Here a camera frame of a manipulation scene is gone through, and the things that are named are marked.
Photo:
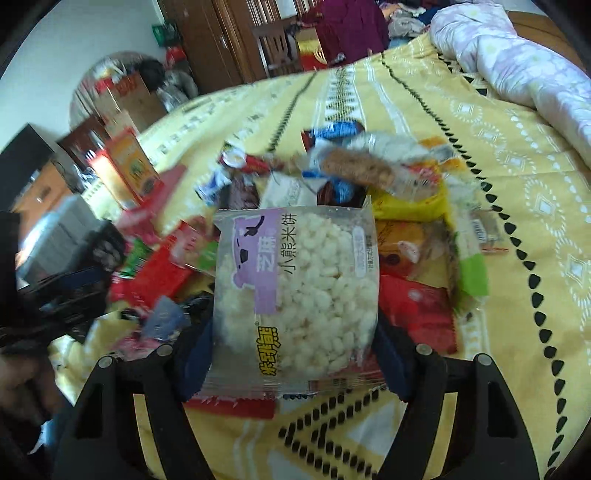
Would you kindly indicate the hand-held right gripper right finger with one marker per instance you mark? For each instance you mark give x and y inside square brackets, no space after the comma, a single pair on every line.
[392,364]

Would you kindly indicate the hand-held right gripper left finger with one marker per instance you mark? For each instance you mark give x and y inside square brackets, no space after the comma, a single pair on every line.
[194,364]

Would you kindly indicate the pile of snack packets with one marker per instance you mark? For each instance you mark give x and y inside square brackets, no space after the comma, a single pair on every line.
[415,295]

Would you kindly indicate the puffed rice cake packet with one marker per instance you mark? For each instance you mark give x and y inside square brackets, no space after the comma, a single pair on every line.
[295,286]

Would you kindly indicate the person's left hand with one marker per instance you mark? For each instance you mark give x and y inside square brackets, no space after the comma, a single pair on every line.
[18,383]

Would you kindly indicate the red snack box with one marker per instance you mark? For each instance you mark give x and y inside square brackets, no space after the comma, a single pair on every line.
[157,272]

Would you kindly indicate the wooden chest of drawers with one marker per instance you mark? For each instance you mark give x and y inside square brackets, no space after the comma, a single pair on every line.
[41,194]

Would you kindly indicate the black television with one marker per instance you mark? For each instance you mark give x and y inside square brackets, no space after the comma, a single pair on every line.
[23,157]

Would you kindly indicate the pink snack packet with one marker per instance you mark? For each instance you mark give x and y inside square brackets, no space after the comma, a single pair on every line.
[154,203]

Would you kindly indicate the orange red carton box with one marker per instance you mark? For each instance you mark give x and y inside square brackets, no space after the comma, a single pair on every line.
[127,166]

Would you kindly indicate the red printed cardboard box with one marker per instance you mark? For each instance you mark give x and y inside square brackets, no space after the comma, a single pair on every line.
[131,99]

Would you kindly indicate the yellow patterned bedsheet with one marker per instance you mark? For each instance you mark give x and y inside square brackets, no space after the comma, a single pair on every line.
[461,138]

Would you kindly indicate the clear plastic bag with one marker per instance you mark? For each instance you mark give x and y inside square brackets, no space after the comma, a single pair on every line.
[178,83]

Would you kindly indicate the green bag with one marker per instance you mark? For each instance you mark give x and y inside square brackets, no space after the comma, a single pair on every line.
[165,33]

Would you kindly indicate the brown wooden wardrobe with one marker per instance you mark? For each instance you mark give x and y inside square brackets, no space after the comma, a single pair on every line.
[221,37]

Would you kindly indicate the red gift box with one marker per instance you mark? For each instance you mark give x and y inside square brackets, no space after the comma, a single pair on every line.
[314,53]

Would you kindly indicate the light floral quilt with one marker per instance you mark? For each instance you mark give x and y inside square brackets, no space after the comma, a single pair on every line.
[508,60]

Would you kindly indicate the carved wooden chair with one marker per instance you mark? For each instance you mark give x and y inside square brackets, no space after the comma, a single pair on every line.
[272,41]

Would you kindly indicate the maroon garment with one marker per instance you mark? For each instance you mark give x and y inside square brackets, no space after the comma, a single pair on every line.
[351,23]

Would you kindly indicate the heap of clothes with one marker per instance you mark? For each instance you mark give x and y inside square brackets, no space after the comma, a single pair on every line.
[406,18]

